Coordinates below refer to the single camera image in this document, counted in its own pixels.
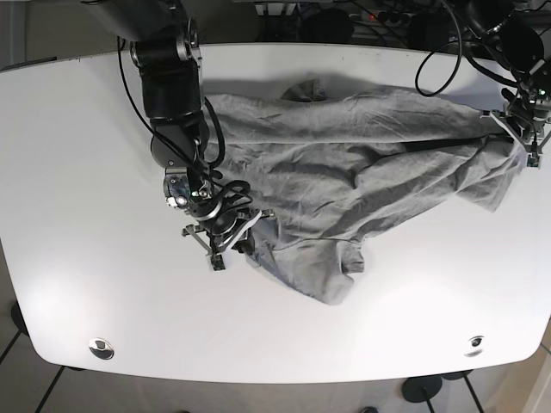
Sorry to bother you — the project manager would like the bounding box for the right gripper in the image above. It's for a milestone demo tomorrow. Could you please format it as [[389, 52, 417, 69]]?
[[164, 168, 275, 271]]

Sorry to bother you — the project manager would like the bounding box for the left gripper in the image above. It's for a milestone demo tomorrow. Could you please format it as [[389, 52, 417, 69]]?
[[480, 87, 550, 169]]

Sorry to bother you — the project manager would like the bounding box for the grey T-shirt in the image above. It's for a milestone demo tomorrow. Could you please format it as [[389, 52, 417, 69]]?
[[211, 82, 525, 305]]

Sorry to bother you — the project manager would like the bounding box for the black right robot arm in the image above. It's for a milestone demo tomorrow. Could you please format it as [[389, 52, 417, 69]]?
[[84, 1, 272, 271]]

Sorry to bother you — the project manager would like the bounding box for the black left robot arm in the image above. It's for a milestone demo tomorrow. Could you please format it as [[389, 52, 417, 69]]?
[[450, 1, 550, 168]]

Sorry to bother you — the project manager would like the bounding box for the left silver table grommet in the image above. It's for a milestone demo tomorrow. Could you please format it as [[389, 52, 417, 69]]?
[[89, 337, 115, 361]]

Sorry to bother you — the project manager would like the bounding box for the silver table grommet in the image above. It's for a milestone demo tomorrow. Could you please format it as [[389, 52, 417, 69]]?
[[89, 337, 115, 361], [463, 336, 485, 358]]

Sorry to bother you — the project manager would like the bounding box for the right silver table grommet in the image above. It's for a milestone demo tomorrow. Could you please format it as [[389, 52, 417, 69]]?
[[463, 336, 485, 358]]

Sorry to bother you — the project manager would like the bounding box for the blue shoe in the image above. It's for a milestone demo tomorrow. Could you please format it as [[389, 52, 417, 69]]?
[[360, 406, 379, 413]]

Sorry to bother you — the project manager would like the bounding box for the black round stand base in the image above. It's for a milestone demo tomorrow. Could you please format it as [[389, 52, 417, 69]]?
[[401, 375, 443, 404]]

